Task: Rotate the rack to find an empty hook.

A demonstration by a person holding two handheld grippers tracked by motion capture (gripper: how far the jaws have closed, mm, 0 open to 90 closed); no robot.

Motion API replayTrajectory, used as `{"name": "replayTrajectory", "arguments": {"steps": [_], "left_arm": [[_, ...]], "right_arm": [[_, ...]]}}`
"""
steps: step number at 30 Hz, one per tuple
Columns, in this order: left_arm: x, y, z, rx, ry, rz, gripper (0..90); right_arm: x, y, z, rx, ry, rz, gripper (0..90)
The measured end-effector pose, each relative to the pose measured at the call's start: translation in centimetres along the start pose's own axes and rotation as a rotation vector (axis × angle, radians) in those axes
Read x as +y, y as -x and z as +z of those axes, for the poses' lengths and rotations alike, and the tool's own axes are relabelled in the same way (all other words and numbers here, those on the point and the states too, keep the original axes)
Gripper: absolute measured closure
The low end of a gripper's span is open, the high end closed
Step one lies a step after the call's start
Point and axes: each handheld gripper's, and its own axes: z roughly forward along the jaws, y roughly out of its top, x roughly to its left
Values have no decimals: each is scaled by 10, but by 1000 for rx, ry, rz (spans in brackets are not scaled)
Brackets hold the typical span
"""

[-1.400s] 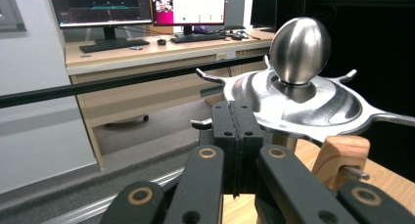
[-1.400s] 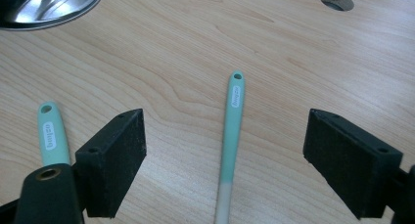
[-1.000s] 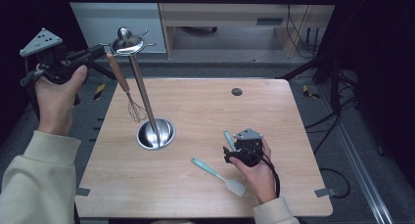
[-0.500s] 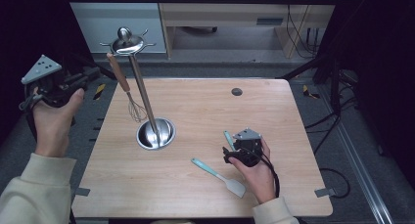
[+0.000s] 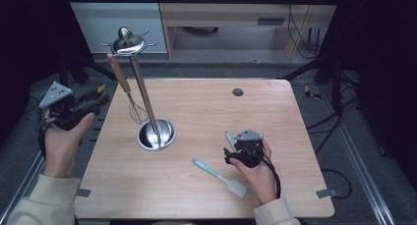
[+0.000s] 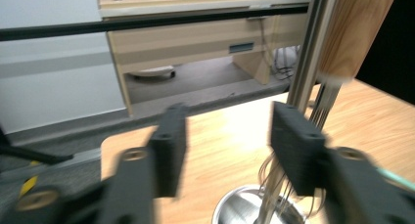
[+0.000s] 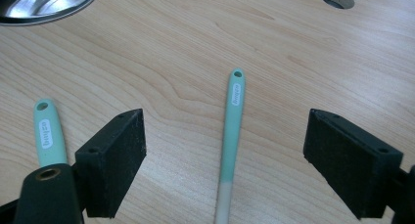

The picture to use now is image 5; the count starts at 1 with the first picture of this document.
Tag dark curtain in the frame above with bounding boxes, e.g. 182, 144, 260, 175
0, 0, 94, 147
316, 0, 417, 184

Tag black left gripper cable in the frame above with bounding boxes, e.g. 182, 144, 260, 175
36, 116, 50, 160

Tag person's left hand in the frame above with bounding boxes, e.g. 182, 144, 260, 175
42, 110, 96, 179

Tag black floor cables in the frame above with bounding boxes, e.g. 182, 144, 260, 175
306, 69, 362, 155

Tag whisk with wooden handle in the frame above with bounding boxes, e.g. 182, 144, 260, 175
106, 52, 149, 126

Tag black hanging cables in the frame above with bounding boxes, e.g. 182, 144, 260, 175
286, 0, 321, 60

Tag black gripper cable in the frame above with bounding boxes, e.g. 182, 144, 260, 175
36, 116, 50, 160
252, 149, 282, 199

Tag teal handled silicone spatula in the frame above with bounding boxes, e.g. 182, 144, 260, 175
191, 158, 248, 200

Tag white cabinet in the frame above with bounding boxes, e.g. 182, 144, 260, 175
63, 0, 168, 55

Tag black floor cable loop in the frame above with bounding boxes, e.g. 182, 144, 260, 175
319, 168, 353, 200

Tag aluminium floor rail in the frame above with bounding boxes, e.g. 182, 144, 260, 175
319, 85, 396, 225
0, 145, 45, 225

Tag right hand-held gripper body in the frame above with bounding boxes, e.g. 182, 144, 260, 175
229, 129, 266, 169

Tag black metal stand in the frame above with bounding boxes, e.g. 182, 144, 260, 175
278, 52, 345, 116
58, 51, 119, 88

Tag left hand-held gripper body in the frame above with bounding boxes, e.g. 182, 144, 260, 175
38, 81, 88, 132

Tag steel utensil rack with hooks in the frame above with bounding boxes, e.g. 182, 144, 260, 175
99, 27, 178, 152

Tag person's right hand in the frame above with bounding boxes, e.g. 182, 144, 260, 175
228, 141, 279, 206

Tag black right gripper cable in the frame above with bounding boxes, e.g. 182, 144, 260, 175
252, 149, 282, 199

